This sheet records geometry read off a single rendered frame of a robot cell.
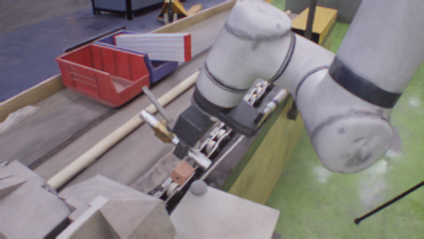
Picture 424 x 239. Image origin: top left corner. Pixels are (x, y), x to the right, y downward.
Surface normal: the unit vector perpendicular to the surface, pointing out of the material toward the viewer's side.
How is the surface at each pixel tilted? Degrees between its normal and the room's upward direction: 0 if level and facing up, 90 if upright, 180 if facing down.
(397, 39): 83
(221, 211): 0
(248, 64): 102
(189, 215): 0
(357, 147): 91
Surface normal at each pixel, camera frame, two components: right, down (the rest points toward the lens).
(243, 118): 0.39, -0.62
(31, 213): -0.13, -0.86
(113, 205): 0.72, -0.26
